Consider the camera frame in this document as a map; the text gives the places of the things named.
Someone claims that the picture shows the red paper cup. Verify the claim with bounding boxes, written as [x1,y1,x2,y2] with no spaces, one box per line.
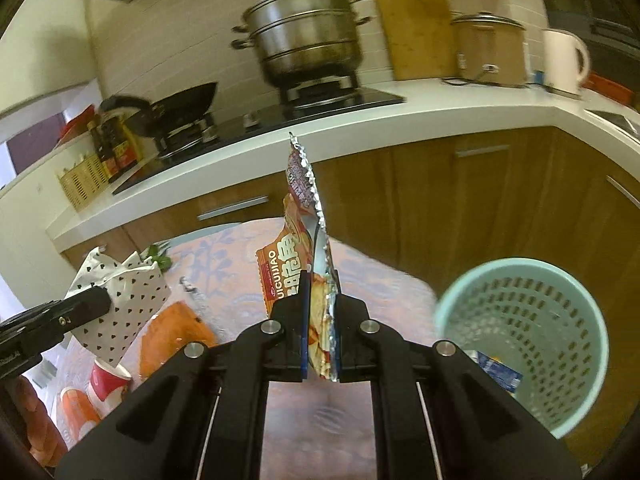
[87,358,132,418]

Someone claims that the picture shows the white electric kettle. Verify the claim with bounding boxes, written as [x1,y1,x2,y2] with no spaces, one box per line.
[542,28,591,99]

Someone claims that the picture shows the green vegetable stalk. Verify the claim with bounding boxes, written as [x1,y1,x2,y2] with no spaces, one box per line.
[143,240,172,273]

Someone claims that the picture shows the orange paper cup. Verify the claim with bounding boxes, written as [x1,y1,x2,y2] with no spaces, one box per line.
[58,387,102,446]

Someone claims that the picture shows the blue wrapper in basket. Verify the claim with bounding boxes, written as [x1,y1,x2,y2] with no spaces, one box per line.
[466,350,523,396]

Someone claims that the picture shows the orange snack bag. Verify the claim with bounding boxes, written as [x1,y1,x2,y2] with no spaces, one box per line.
[256,134,340,382]

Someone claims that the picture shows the black gas stove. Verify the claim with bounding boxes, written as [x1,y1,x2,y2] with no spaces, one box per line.
[113,74,405,195]

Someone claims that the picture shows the dark sauce bottles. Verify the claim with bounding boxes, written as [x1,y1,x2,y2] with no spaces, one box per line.
[88,115,139,183]

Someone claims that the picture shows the white patterned paper bag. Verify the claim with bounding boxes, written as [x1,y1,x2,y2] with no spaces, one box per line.
[66,247,170,366]

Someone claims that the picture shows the steel steamer pot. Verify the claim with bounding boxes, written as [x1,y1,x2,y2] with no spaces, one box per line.
[231,0,370,89]

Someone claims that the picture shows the brown slow cooker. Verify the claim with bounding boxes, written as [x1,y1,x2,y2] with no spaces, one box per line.
[450,12,527,88]

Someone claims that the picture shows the teal plastic trash basket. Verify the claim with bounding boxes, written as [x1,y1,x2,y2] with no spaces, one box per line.
[434,258,610,439]

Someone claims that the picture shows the black wok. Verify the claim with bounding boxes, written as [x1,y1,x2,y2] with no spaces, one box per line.
[100,81,218,138]

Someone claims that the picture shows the woven basket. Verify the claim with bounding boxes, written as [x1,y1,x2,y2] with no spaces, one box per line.
[58,153,108,211]

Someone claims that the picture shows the left hand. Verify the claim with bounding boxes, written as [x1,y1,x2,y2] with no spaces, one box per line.
[12,376,67,468]

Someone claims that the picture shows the red tray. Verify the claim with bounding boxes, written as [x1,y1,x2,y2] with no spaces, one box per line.
[584,72,634,106]

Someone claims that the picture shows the dark window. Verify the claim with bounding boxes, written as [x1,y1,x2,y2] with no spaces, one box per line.
[544,0,639,58]

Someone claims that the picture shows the wooden cutting board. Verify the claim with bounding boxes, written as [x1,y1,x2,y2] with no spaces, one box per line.
[375,0,457,80]

